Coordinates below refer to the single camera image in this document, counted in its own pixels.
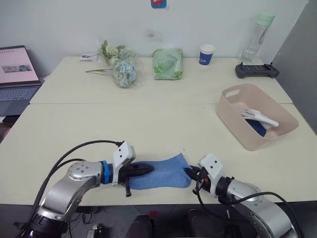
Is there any blue white paper cup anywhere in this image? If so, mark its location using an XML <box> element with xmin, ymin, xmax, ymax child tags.
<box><xmin>199</xmin><ymin>44</ymin><xmax>215</xmax><ymax>66</ymax></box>

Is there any gray laptop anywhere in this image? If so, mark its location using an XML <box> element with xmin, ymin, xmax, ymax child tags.
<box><xmin>0</xmin><ymin>45</ymin><xmax>43</xmax><ymax>117</ymax></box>

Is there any green plastic bag package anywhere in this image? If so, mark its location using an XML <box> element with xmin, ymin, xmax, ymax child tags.
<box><xmin>151</xmin><ymin>48</ymin><xmax>184</xmax><ymax>81</ymax></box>

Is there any light blue sock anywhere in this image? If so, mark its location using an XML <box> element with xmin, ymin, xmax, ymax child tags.
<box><xmin>128</xmin><ymin>153</ymin><xmax>193</xmax><ymax>191</ymax></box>

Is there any dark rounded shape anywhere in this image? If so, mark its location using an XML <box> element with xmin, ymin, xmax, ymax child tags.
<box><xmin>187</xmin><ymin>208</ymin><xmax>213</xmax><ymax>238</ymax></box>
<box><xmin>131</xmin><ymin>214</ymin><xmax>156</xmax><ymax>238</ymax></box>

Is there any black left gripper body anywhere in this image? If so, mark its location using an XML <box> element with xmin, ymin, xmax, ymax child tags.
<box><xmin>118</xmin><ymin>163</ymin><xmax>136</xmax><ymax>198</ymax></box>

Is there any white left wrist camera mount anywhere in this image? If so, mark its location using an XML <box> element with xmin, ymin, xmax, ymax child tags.
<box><xmin>111</xmin><ymin>141</ymin><xmax>136</xmax><ymax>186</ymax></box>

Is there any blue red wall sticker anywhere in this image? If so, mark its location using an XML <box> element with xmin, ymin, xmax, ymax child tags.
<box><xmin>150</xmin><ymin>0</ymin><xmax>168</xmax><ymax>9</ymax></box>

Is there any dark blue sock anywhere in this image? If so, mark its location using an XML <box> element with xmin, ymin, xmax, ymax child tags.
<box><xmin>245</xmin><ymin>119</ymin><xmax>267</xmax><ymax>137</ymax></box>

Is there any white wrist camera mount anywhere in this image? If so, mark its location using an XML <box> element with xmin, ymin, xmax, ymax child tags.
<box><xmin>111</xmin><ymin>141</ymin><xmax>136</xmax><ymax>186</ymax></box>
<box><xmin>200</xmin><ymin>153</ymin><xmax>225</xmax><ymax>195</ymax></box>

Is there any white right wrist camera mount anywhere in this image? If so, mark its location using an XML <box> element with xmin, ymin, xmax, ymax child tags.
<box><xmin>200</xmin><ymin>153</ymin><xmax>225</xmax><ymax>195</ymax></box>

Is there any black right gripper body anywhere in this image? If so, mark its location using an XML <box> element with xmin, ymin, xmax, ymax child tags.
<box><xmin>195</xmin><ymin>166</ymin><xmax>211</xmax><ymax>192</ymax></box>

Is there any white sock blue stripe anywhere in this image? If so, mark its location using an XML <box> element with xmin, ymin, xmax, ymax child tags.
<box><xmin>240</xmin><ymin>108</ymin><xmax>263</xmax><ymax>119</ymax></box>
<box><xmin>247</xmin><ymin>113</ymin><xmax>280</xmax><ymax>130</ymax></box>

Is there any pink plastic basket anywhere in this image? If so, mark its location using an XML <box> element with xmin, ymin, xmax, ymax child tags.
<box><xmin>215</xmin><ymin>83</ymin><xmax>300</xmax><ymax>151</ymax></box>

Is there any clear bottle green lid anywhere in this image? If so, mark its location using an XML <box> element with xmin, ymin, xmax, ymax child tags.
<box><xmin>238</xmin><ymin>11</ymin><xmax>275</xmax><ymax>65</ymax></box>

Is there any wrapped artificial flower bouquet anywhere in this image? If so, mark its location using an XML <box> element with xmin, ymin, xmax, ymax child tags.
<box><xmin>85</xmin><ymin>39</ymin><xmax>143</xmax><ymax>89</ymax></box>

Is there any dark gray handheld controller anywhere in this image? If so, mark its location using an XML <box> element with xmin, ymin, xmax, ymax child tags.
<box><xmin>234</xmin><ymin>63</ymin><xmax>280</xmax><ymax>79</ymax></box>

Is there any gray partition panel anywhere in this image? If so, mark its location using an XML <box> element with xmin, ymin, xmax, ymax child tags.
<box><xmin>271</xmin><ymin>0</ymin><xmax>317</xmax><ymax>136</ymax></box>

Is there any small black floor device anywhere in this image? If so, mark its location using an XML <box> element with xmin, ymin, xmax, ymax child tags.
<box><xmin>88</xmin><ymin>223</ymin><xmax>105</xmax><ymax>238</ymax></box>

